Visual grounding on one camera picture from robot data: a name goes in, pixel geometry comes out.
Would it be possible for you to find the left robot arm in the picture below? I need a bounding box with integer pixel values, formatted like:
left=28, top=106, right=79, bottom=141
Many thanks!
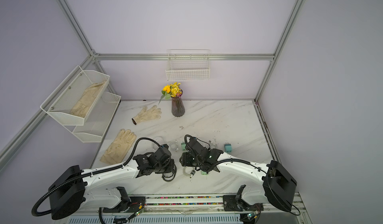
left=32, top=138, right=177, bottom=220

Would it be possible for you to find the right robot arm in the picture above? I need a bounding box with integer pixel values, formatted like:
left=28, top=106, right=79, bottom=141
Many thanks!
left=180, top=134, right=297, bottom=220

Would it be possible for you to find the clear round case right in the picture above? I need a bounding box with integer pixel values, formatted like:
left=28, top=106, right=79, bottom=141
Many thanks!
left=196, top=138, right=210, bottom=147

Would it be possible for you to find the clear round case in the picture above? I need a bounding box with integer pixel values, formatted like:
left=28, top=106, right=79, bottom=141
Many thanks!
left=196, top=138, right=210, bottom=147
left=152, top=136, right=165, bottom=151

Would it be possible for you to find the green charger plug centre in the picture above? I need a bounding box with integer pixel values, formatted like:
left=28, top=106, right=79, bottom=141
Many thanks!
left=181, top=142, right=186, bottom=151

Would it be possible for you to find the clear round case left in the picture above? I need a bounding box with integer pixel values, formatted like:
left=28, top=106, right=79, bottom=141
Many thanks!
left=152, top=136, right=165, bottom=151

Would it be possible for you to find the teal charger plug right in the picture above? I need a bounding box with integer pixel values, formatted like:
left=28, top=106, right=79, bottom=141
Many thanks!
left=224, top=143, right=232, bottom=153

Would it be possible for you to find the beige leather glove table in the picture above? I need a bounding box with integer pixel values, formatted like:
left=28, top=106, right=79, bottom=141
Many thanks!
left=100, top=129, right=137, bottom=165

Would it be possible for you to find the white fabric glove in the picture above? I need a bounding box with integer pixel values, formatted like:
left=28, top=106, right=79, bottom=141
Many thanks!
left=132, top=105, right=162, bottom=125

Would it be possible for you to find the dark ribbed vase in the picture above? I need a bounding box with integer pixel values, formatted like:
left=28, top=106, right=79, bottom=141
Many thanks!
left=172, top=97, right=185, bottom=117

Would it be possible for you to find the yellow flower bouquet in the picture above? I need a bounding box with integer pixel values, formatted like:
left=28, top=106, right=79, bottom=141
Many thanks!
left=159, top=82, right=183, bottom=103

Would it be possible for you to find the lower white mesh basket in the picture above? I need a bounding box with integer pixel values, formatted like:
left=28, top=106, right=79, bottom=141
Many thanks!
left=72, top=92, right=121, bottom=143

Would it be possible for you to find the white mesh basket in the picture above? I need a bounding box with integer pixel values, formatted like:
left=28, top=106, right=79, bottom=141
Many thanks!
left=72, top=92, right=121, bottom=143
left=40, top=66, right=110, bottom=126

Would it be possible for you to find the beige glove in basket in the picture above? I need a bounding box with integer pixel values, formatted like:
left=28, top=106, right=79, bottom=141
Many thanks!
left=70, top=82, right=105, bottom=118

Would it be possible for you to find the upper white mesh basket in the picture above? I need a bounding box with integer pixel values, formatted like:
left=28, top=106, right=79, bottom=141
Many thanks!
left=40, top=66, right=110, bottom=126

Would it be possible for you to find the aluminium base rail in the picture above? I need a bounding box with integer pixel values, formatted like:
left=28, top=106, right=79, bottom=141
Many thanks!
left=58, top=192, right=307, bottom=216

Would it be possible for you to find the white wire wall basket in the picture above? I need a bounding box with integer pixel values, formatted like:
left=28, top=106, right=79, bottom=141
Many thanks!
left=166, top=49, right=210, bottom=82

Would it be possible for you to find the aluminium cage frame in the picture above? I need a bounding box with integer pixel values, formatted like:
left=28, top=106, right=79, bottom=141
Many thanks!
left=1, top=0, right=305, bottom=172

